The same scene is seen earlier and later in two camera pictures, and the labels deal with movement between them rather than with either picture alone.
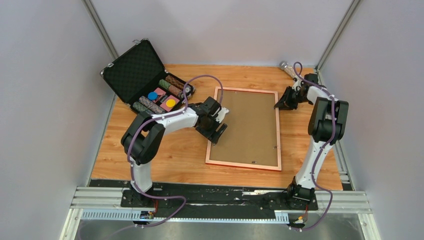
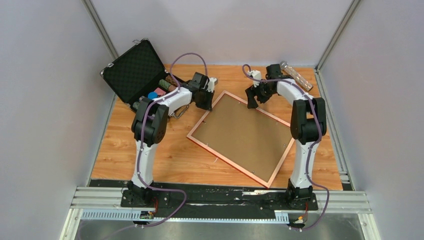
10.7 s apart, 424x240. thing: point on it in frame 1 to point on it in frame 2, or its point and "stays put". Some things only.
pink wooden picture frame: [252, 138] to [189, 135]
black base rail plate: [220, 199] stays put
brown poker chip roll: [179, 84] stays put
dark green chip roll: [165, 84] stays put
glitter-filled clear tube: [284, 65] stays put
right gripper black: [285, 103] to [253, 103]
